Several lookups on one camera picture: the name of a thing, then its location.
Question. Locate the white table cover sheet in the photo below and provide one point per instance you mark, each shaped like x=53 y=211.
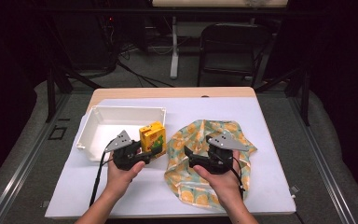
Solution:
x=270 y=174

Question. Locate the lemon print cloth bag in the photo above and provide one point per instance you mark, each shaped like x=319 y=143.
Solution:
x=186 y=183

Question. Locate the white plastic bin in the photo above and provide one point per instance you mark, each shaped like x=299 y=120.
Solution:
x=112 y=127

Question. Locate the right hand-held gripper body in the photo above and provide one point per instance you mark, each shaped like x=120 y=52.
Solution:
x=220 y=155

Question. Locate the black folding chair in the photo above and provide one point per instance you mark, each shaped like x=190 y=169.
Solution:
x=230 y=53

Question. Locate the white metal stand leg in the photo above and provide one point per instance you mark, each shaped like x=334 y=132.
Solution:
x=174 y=46

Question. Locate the aluminium rail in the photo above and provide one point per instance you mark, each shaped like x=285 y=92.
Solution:
x=21 y=161
x=320 y=161

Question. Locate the yellow drink carton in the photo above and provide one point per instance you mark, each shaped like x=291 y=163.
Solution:
x=150 y=138

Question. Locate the person's left hand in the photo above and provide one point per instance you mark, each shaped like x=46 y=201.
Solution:
x=121 y=180

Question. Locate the black metal stand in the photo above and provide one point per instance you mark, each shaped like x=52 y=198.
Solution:
x=56 y=90
x=301 y=93

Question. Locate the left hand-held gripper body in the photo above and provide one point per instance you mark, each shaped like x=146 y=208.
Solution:
x=125 y=152

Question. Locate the person's right hand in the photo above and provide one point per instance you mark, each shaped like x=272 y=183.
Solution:
x=223 y=186

